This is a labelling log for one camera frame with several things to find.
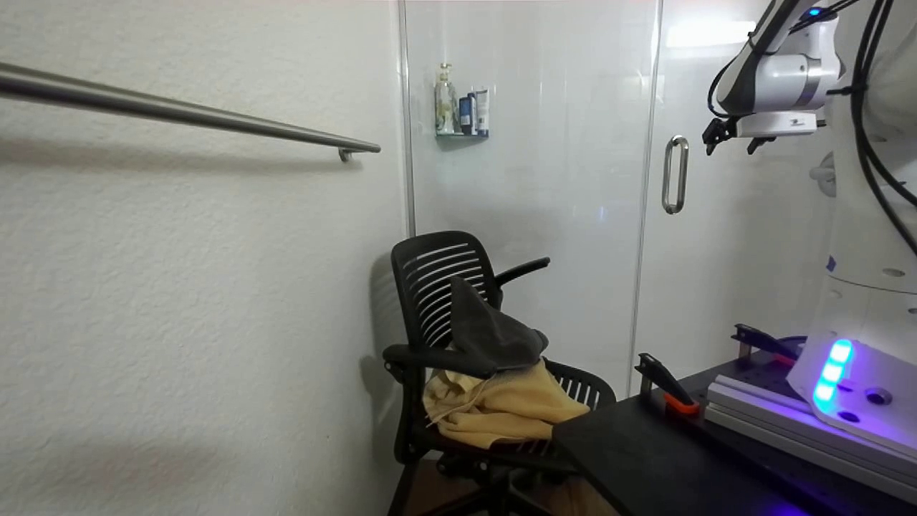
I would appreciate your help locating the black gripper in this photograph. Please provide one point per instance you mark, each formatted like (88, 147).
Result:
(723, 128)

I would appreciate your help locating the glass shower door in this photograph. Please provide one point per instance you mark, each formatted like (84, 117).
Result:
(747, 247)

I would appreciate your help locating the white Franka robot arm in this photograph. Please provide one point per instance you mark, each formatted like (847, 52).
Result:
(793, 81)

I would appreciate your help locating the grey shower valve knob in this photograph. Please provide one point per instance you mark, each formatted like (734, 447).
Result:
(826, 176)

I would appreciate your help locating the fixed glass shower panel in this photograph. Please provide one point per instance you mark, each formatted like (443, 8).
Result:
(555, 192)

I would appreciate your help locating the dark purple clamp tool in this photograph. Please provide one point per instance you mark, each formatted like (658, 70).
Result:
(760, 336)

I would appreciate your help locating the black orange clamp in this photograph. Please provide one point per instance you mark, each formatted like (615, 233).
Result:
(661, 374)

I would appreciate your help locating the white tube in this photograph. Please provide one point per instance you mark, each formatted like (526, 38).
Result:
(483, 114)

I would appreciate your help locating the blue tube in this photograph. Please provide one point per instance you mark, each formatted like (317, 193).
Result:
(465, 117)

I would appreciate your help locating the small shower shelf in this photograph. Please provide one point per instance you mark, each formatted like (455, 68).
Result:
(462, 136)

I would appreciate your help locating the grey cloth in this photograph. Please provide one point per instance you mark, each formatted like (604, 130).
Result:
(498, 341)

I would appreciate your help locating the black mesh office chair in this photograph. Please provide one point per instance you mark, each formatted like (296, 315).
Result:
(430, 276)

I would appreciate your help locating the yellow cloth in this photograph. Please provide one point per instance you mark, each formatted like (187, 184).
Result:
(505, 407)

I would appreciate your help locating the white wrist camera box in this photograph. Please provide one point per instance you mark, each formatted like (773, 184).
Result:
(778, 124)

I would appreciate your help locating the metal wall towel bar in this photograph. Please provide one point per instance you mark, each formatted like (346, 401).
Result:
(191, 114)

